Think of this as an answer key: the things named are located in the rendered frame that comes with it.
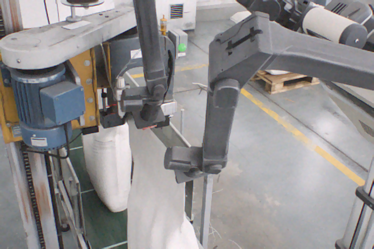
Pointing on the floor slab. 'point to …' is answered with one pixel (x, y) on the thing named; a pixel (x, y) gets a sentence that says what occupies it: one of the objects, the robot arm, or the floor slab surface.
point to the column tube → (10, 13)
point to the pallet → (275, 81)
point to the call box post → (206, 210)
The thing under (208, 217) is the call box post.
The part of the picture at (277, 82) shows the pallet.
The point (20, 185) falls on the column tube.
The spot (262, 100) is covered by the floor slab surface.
